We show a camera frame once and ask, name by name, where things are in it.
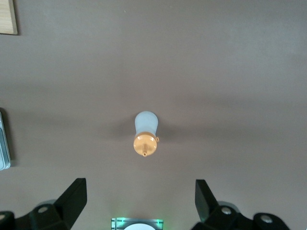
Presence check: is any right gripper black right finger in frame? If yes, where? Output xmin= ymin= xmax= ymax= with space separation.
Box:
xmin=191 ymin=179 xmax=290 ymax=230

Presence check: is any translucent sauce bottle orange cap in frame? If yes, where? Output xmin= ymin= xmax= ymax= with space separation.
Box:
xmin=133 ymin=111 xmax=160 ymax=158

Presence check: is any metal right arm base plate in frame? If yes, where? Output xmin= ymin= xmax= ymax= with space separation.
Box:
xmin=111 ymin=217 xmax=164 ymax=230

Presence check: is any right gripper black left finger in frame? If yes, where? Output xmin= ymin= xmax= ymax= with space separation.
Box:
xmin=0 ymin=178 xmax=87 ymax=230

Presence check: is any brown table cover mat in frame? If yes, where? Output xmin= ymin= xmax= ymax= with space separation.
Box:
xmin=0 ymin=0 xmax=307 ymax=230

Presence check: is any silver digital kitchen scale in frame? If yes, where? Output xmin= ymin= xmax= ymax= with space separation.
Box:
xmin=0 ymin=110 xmax=12 ymax=171

